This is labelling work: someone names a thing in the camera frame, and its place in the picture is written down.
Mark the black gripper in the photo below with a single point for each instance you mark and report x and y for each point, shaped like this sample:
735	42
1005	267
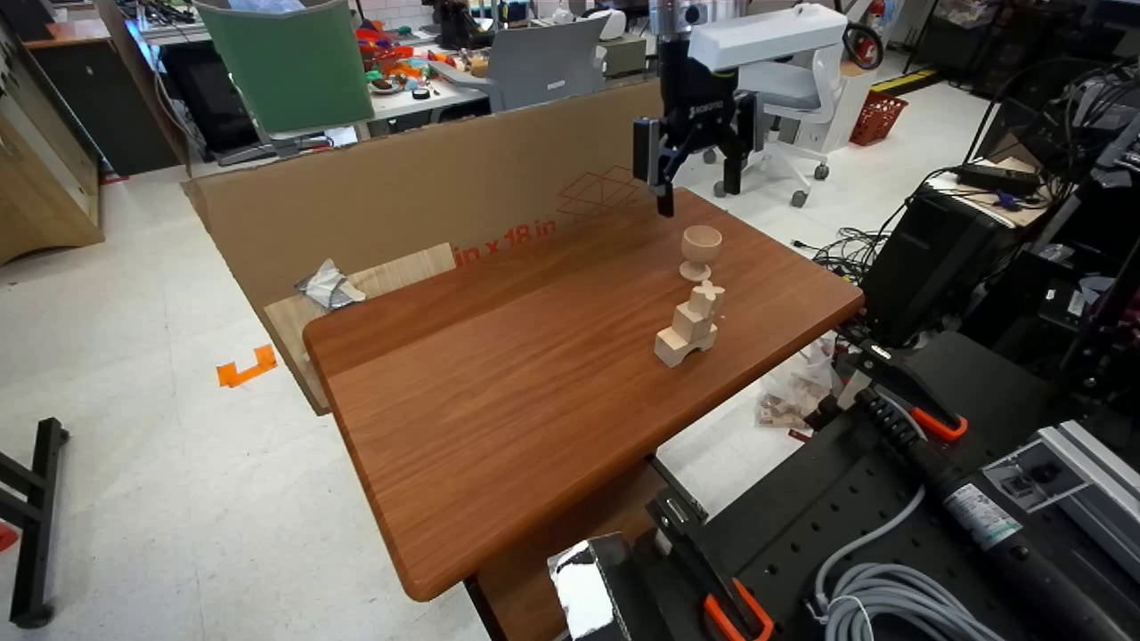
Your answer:
689	111

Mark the round wooden cup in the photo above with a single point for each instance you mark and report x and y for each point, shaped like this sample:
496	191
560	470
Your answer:
699	243

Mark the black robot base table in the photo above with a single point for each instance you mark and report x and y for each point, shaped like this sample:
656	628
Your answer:
1008	378

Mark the cross-shaped wooden block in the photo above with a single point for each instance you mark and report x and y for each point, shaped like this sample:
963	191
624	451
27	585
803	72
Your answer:
708	289

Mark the white wheeled cart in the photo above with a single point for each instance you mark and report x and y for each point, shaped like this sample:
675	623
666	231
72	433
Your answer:
769	55

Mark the stepped wooden block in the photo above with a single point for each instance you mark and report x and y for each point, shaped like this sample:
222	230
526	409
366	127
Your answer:
684	332

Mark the red basket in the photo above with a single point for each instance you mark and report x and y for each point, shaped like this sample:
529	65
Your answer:
877	118

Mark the clear plastic bag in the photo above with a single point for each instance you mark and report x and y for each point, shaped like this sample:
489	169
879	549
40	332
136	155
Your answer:
803	387

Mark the large brown cardboard sheet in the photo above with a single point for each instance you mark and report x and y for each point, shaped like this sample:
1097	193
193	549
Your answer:
394	199

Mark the orange black bar clamp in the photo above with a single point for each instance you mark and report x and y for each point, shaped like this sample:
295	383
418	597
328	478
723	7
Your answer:
940	423
735	612

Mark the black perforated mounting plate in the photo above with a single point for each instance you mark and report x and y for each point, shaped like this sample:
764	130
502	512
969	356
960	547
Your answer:
831	520

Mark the black equipment rack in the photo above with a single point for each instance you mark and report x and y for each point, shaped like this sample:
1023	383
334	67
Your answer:
1073	179

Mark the crumpled white paper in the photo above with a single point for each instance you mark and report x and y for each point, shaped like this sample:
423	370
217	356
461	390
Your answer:
328	286

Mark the black cylindrical tool silver label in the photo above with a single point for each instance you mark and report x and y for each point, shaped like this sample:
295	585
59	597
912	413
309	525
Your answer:
985	517

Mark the orange floor tape marker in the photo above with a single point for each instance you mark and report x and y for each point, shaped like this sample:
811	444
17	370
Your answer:
242	370

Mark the dark desk cabinet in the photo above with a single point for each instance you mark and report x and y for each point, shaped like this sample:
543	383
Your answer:
106	102

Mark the light wooden cabinet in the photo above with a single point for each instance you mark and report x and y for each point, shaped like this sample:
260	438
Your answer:
40	179

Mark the black stand base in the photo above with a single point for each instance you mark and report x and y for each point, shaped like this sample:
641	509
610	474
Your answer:
40	520

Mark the silver aluminium extrusion rail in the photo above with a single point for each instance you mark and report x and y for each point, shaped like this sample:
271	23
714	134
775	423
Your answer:
1092	485

